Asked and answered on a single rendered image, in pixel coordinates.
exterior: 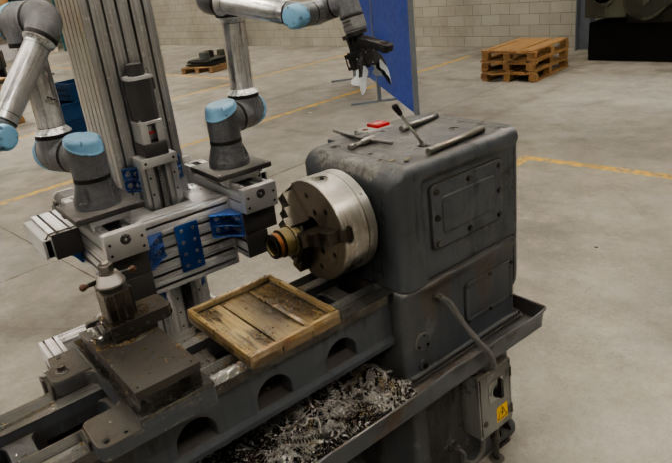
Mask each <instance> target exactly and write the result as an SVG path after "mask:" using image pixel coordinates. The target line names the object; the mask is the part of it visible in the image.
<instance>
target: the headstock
mask: <svg viewBox="0 0 672 463"><path fill-rule="evenodd" d="M390 124H394V125H392V126H389V127H386V128H383V129H380V130H377V131H374V132H370V133H362V132H356V133H355V134H354V135H359V137H365V138H367V137H370V136H373V135H374V136H375V137H376V139H379V140H387V141H393V144H392V145H388V144H381V143H374V142H373V143H370V144H367V145H365V146H358V147H357V148H354V149H351V150H349V149H348V147H347V145H349V144H352V143H356V142H359V140H357V139H354V138H351V137H347V138H344V139H341V140H338V141H334V142H331V143H328V144H324V145H321V146H318V147H315V148H314V149H312V150H311V151H310V152H309V154H308V155H307V157H306V160H305V166H306V173H307V176H310V175H313V174H316V173H319V172H322V171H325V170H328V169H336V170H340V171H343V172H344V173H346V174H348V175H349V176H351V177H352V178H353V179H354V180H355V181H356V182H357V183H358V184H359V185H360V187H361V188H362V189H363V191H364V192H365V194H366V195H367V197H368V199H369V201H370V203H371V205H372V208H373V211H374V214H375V217H376V221H377V227H378V244H377V249H376V252H375V254H374V256H373V258H372V259H371V260H370V261H369V262H368V263H366V264H364V265H362V266H360V267H358V268H356V269H354V270H352V271H351V272H353V273H355V274H357V275H360V276H362V277H364V278H366V279H368V280H371V281H373V282H375V283H377V284H380V285H382V286H384V287H386V288H388V289H391V290H393V291H395V292H397V293H400V294H410V293H413V292H415V291H417V290H418V289H420V288H422V287H424V286H425V285H426V282H427V280H429V279H430V278H432V277H434V276H436V275H438V274H440V273H442V272H443V271H445V270H447V269H449V268H451V267H453V266H455V265H456V264H458V263H460V262H462V261H464V260H466V259H468V258H470V257H471V256H473V255H475V254H477V253H479V252H481V251H483V250H484V249H486V248H488V247H490V246H492V245H494V244H496V243H498V242H499V241H501V240H503V239H505V238H507V237H509V236H511V235H512V234H515V233H516V232H517V140H518V133H517V131H516V129H515V128H514V127H513V126H510V125H508V124H503V123H496V122H488V121H481V120H474V119H467V118H460V117H453V116H446V115H439V117H438V118H437V119H435V120H432V121H430V122H427V123H425V124H422V125H419V126H417V127H414V128H413V129H414V131H415V132H416V133H417V135H418V136H419V137H420V139H421V140H423V141H424V142H425V143H428V144H429V146H426V147H419V146H418V144H419V141H418V140H417V138H416V137H415V136H414V134H413V133H412V132H411V130H410V129H409V130H407V131H404V132H400V131H399V127H400V126H402V125H404V124H405V122H404V121H403V120H402V118H400V119H397V120H393V121H390ZM479 126H484V127H485V131H484V132H482V133H480V134H478V135H475V136H473V137H471V138H468V139H466V140H464V141H461V142H459V143H457V144H454V145H452V146H450V147H447V148H445V149H443V150H440V151H438V152H436V153H433V154H431V155H427V154H426V152H425V150H426V148H428V147H431V146H433V145H436V144H438V143H440V142H443V141H445V140H448V139H450V138H452V137H455V136H457V135H460V134H462V133H465V132H467V131H469V130H472V129H474V128H477V127H479ZM410 157H411V158H410ZM393 158H394V159H396V160H394V161H392V162H389V161H387V160H390V159H393ZM405 158H410V160H408V161H407V160H404V159H405ZM380 159H382V160H381V161H378V160H380ZM386 227H387V228H386ZM392 229H393V230H392ZM395 246H396V247H395ZM389 248H390V249H389ZM383 255H384V256H383ZM374 262H375V263H374ZM359 269H360V270H359ZM383 272H384V273H383ZM393 281H394V282H393Z"/></svg>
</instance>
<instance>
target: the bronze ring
mask: <svg viewBox="0 0 672 463"><path fill-rule="evenodd" d="M298 233H301V231H300V230H299V229H298V228H297V227H292V228H291V227H290V226H288V225H283V226H281V228H280V229H277V230H274V231H273V233H271V234H269V235H267V236H266V237H265V246H266V249H267V251H268V253H269V255H270V256H271V257H272V258H274V259H280V258H282V257H284V258H285V257H288V256H290V255H296V254H298V252H299V248H300V245H299V240H298V237H297V235H296V234H298Z"/></svg>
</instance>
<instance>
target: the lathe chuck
mask: <svg viewBox="0 0 672 463"><path fill-rule="evenodd" d="M317 177H326V178H327V180H325V181H319V180H316V178H317ZM291 186H292V188H293V189H294V191H295V193H296V195H297V197H298V199H299V201H300V202H301V204H302V206H303V208H304V210H305V212H306V214H307V215H308V216H311V217H313V219H312V220H311V221H309V222H306V223H305V224H304V225H301V226H299V227H297V228H298V229H299V230H300V231H301V232H303V231H306V230H308V229H311V228H313V227H315V226H320V227H326V228H332V229H337V230H345V229H346V227H347V226H348V227H350V230H351V235H352V240H351V242H350V243H349V242H346V243H343V242H341V243H338V244H336V245H334V246H332V247H326V246H322V245H320V246H318V247H315V248H314V250H313V256H312V263H311V269H310V272H311V273H312V274H314V275H315V276H317V277H319V278H321V279H325V280H333V279H335V278H337V277H339V276H342V275H344V274H346V273H348V272H350V271H352V270H354V269H356V268H358V267H360V266H361V265H362V264H363V263H364V261H365V260H366V257H367V255H368V251H369V243H370V237H369V228H368V223H367V219H366V216H365V213H364V211H363V208H362V206H361V204H360V202H359V200H358V198H357V197H356V195H355V194H354V192H353V191H352V190H351V188H350V187H349V186H348V185H347V184H346V183H345V182H344V181H343V180H342V179H340V178H339V177H337V176H336V175H334V174H332V173H328V172H319V173H316V174H313V175H310V176H307V177H304V178H301V179H298V180H296V181H293V182H292V183H291ZM355 262H358V264H357V265H356V266H355V267H353V268H352V269H349V268H350V266H351V265H352V264H354V263H355Z"/></svg>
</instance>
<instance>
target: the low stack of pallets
mask: <svg viewBox="0 0 672 463"><path fill-rule="evenodd" d="M568 39H569V37H559V38H553V39H551V38H525V39H524V38H517V39H514V40H511V41H508V42H505V43H502V44H499V45H497V46H494V47H491V48H488V49H485V50H482V51H481V54H482V60H481V61H480V62H483V63H482V64H481V71H482V72H483V73H482V74H481V79H482V81H490V80H492V79H495V78H497V77H499V76H502V75H504V80H503V82H510V81H512V80H514V79H517V78H519V77H521V76H524V75H527V76H529V82H538V81H540V80H542V79H544V78H546V77H548V76H550V75H552V74H554V73H556V72H558V71H560V70H562V69H564V68H566V67H568V60H567V59H568V57H567V56H568V49H569V41H567V40H568ZM559 42H560V43H559ZM556 43H559V47H554V46H553V44H556ZM558 53H559V56H558V57H553V55H555V54H558ZM491 54H495V55H492V56H491ZM557 63H559V67H557V68H555V69H553V70H552V65H555V64H557ZM491 64H494V65H491ZM541 70H543V73H544V74H542V75H540V76H538V74H537V73H536V72H539V71H541ZM490 75H492V76H490ZM513 75H514V76H513Z"/></svg>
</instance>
